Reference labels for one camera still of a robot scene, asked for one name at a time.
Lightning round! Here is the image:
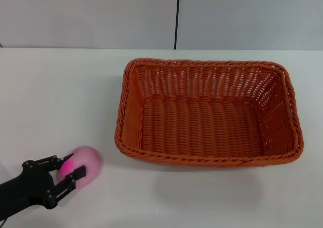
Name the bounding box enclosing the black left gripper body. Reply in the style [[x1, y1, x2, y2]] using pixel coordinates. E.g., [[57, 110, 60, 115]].
[[0, 159, 56, 217]]

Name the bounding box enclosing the pink foam ball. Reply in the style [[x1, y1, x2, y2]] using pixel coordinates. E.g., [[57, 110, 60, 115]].
[[57, 145, 104, 190]]

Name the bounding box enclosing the orange woven plastic basket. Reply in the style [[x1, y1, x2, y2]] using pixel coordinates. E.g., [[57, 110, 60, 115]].
[[114, 58, 305, 168]]

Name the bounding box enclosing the black vertical wall strip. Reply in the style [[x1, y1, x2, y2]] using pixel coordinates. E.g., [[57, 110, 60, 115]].
[[173, 0, 182, 50]]

